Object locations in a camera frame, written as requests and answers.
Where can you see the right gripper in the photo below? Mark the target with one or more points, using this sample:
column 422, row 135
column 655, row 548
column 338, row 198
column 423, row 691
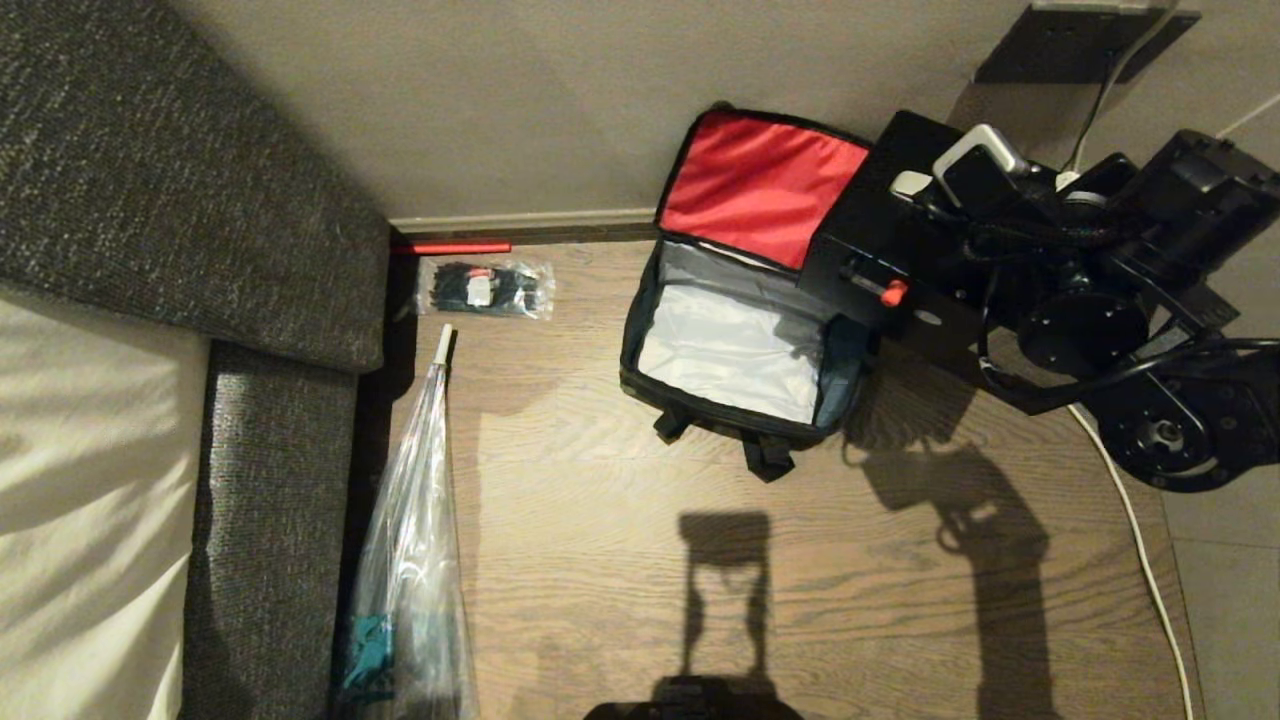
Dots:
column 1010, row 245

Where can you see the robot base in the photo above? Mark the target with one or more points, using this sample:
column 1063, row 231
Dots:
column 690, row 705

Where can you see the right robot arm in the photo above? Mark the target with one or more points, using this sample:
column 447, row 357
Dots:
column 1190, row 200

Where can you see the red lined bag lid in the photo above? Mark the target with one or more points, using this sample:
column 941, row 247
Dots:
column 760, row 185

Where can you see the open black red cooler bag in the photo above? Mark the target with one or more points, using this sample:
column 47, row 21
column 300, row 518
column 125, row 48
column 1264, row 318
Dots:
column 740, row 350

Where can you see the red stick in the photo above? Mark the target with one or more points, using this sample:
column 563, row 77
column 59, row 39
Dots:
column 455, row 247

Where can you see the transparent umbrella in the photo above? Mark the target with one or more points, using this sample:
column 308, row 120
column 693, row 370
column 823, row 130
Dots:
column 415, row 560

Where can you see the grey fabric cushion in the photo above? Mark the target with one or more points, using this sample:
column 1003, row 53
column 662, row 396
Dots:
column 190, row 170

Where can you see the white mattress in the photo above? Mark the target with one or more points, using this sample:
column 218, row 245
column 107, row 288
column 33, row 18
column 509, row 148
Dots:
column 90, row 500

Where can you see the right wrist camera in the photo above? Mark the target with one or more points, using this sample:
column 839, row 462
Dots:
column 975, row 165

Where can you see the grey fabric bed frame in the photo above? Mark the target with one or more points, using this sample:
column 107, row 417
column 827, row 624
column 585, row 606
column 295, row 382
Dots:
column 270, row 520

